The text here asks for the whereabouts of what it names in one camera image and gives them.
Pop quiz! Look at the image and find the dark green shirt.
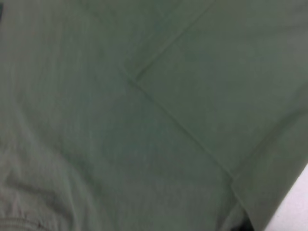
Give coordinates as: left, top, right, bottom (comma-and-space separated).
0, 0, 308, 231

